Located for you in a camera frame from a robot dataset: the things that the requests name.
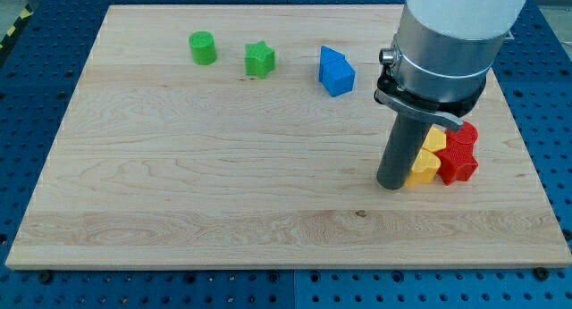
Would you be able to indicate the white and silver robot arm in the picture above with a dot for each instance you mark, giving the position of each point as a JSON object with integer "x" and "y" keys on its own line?
{"x": 435, "y": 68}

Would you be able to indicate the blue cube block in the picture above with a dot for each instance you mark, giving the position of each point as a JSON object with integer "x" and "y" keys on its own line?
{"x": 337, "y": 77}

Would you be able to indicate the light wooden board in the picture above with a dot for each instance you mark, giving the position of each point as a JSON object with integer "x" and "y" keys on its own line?
{"x": 164, "y": 164}

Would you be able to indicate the green star block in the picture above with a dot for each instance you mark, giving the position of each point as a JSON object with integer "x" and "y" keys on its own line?
{"x": 259, "y": 59}

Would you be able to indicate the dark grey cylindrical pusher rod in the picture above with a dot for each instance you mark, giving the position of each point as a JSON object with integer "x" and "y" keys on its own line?
{"x": 404, "y": 143}

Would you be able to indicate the green cylinder block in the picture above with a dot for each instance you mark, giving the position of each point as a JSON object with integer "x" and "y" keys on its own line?
{"x": 202, "y": 47}

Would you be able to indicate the yellow heart block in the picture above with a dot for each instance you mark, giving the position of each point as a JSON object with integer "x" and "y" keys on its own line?
{"x": 424, "y": 169}

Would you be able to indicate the yellow pentagon block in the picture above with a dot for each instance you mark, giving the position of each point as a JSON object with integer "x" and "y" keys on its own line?
{"x": 435, "y": 140}

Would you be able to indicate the red star block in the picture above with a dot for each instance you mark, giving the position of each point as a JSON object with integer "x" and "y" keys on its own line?
{"x": 457, "y": 162}

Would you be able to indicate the red cylinder block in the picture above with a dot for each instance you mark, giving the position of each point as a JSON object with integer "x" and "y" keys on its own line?
{"x": 466, "y": 135}

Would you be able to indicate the black bolt front left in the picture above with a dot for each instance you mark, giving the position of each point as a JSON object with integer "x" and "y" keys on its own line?
{"x": 45, "y": 277}

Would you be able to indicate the black bolt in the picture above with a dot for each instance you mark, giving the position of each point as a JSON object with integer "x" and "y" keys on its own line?
{"x": 45, "y": 277}
{"x": 541, "y": 273}

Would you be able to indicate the black bolt front right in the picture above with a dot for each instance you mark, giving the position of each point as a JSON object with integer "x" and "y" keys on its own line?
{"x": 541, "y": 273}

